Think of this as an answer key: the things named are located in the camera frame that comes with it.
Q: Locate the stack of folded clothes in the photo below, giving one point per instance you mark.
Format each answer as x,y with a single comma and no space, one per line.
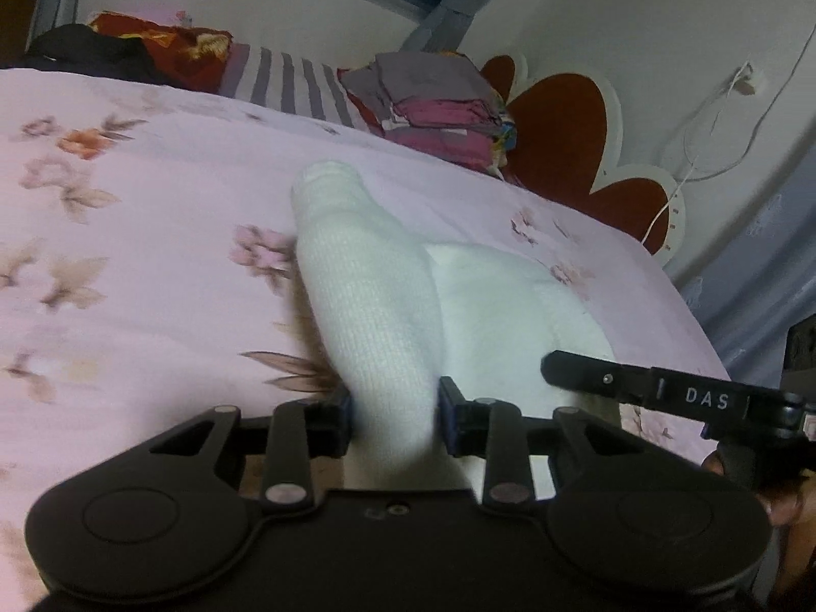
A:
440,108

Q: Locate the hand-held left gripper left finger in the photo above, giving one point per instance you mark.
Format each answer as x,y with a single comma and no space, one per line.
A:
345,411

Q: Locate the person's right forearm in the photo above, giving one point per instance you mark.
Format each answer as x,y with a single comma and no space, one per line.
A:
800,564

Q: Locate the red petal-shaped headboard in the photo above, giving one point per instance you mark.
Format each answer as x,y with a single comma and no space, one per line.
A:
561,134

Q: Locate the brown wooden door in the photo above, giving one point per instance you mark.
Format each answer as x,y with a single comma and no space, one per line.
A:
16,6

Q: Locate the pink floral bedsheet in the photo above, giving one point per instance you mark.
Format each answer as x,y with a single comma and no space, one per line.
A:
159,268

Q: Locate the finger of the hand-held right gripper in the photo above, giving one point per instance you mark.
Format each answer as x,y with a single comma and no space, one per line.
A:
593,377

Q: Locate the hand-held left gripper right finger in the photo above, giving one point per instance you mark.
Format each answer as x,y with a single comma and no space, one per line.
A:
447,417

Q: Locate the red floral blanket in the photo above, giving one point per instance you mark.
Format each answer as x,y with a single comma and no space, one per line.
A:
185,54

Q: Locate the purple striped pillow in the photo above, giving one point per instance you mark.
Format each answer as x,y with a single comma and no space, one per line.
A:
287,83

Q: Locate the person's right hand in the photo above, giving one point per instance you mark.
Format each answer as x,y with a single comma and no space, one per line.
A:
797,503

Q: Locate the white ribbed sock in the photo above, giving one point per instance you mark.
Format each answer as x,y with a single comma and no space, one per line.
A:
370,306

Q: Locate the small pink cloth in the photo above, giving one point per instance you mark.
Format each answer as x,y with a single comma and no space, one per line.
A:
169,17

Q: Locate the black cloth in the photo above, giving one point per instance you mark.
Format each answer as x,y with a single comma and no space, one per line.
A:
89,54

